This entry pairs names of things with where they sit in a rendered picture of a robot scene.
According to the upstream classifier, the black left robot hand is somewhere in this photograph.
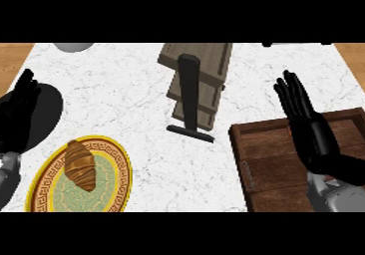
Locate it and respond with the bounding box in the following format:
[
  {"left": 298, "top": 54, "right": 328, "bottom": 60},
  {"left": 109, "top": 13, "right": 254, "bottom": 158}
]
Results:
[{"left": 0, "top": 68, "right": 65, "bottom": 159}]

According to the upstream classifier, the yellow plate with green centre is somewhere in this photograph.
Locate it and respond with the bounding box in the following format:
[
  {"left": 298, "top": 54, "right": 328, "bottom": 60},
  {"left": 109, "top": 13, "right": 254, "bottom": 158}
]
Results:
[{"left": 23, "top": 133, "right": 136, "bottom": 213}]

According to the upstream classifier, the brown croissant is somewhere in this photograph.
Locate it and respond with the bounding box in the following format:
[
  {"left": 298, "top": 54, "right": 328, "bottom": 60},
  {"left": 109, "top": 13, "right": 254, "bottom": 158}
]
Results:
[{"left": 63, "top": 138, "right": 99, "bottom": 193}]

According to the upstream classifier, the brown wooden tray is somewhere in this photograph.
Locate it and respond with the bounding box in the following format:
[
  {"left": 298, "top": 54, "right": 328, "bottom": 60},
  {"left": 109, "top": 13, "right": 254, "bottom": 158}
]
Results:
[{"left": 226, "top": 107, "right": 365, "bottom": 213}]

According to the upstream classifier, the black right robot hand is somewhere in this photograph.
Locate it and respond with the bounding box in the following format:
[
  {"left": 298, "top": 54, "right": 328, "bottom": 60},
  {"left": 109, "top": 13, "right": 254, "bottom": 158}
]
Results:
[{"left": 272, "top": 69, "right": 365, "bottom": 187}]

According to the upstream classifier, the grey bowl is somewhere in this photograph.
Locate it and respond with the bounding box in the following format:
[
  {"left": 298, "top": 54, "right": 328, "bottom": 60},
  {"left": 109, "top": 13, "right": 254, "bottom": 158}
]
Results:
[{"left": 51, "top": 42, "right": 97, "bottom": 54}]

